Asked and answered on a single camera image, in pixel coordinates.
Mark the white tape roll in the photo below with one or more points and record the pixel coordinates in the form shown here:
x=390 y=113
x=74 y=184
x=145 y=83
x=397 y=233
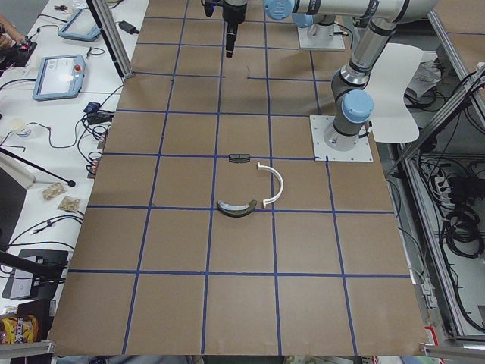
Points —
x=19 y=127

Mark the blue teach pendant far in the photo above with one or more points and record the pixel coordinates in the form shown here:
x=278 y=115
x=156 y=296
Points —
x=81 y=26

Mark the green brake shoe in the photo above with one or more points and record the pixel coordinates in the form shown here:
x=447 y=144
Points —
x=237 y=211

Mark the blue teach pendant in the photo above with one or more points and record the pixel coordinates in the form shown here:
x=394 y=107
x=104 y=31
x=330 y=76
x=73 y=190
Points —
x=59 y=77
x=81 y=26

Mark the blue teach pendant near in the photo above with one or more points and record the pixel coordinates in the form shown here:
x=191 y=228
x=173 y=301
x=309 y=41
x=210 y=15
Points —
x=59 y=77

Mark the black power adapter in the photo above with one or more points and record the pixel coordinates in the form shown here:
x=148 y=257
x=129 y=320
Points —
x=128 y=27

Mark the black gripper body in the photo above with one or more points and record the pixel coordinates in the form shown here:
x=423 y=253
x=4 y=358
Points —
x=230 y=15

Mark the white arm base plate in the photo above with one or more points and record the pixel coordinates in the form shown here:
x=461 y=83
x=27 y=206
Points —
x=324 y=38
x=331 y=146

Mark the white curved plastic part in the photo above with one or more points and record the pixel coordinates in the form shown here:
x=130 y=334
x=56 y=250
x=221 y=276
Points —
x=278 y=184

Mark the orange snack bag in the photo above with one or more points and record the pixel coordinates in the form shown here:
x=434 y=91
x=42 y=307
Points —
x=19 y=329

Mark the white plastic chair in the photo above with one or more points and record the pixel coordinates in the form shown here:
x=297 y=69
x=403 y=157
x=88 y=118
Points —
x=391 y=121

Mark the aluminium frame post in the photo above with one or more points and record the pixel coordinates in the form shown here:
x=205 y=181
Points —
x=107 y=26

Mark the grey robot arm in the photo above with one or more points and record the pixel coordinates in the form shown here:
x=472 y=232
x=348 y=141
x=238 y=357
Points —
x=353 y=103
x=236 y=7

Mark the black brake pad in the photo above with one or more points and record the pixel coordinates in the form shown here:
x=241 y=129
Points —
x=239 y=158

